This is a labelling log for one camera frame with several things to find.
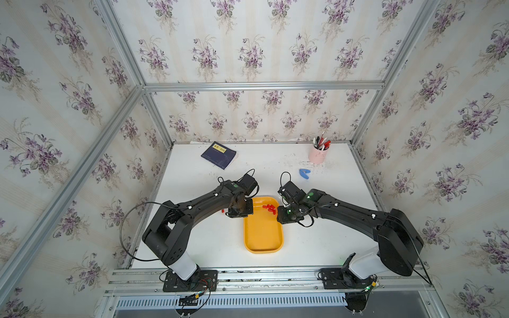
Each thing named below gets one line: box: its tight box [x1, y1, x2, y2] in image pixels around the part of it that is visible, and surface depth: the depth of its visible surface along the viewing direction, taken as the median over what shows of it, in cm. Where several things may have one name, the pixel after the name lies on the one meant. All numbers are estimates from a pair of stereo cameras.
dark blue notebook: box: [200, 141, 237, 171], surface depth 116 cm
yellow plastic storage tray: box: [243, 196, 284, 254], surface depth 86 cm
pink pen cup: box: [308, 144, 329, 165], surface depth 109 cm
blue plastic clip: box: [298, 168, 311, 180], surface depth 107 cm
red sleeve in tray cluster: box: [262, 204, 277, 215], surface depth 94 cm
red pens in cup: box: [312, 131, 332, 152], surface depth 109 cm
